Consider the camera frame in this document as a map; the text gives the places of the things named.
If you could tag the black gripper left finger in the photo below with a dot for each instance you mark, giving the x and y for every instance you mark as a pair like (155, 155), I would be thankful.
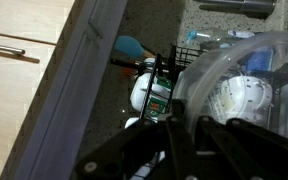
(178, 108)

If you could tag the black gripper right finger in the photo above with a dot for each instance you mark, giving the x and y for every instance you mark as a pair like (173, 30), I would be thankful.
(250, 146)

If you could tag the clear plastic bowl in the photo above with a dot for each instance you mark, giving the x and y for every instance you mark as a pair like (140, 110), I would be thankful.
(197, 76)

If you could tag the white green-labelled tub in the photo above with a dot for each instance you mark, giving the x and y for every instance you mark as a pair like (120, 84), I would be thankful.
(139, 93)

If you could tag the plain white mug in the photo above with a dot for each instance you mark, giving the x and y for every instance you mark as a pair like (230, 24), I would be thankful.
(130, 122)
(247, 96)

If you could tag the orange utensil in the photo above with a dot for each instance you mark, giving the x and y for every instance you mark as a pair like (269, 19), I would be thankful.
(129, 71)

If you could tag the teal silicone spatula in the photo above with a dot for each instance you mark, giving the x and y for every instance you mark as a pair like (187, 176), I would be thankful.
(129, 46)

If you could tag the clear soap bottle blue liquid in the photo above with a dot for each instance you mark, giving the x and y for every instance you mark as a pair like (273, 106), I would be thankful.
(217, 33)

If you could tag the steel gooseneck faucet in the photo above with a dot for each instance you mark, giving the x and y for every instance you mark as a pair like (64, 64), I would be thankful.
(250, 5)

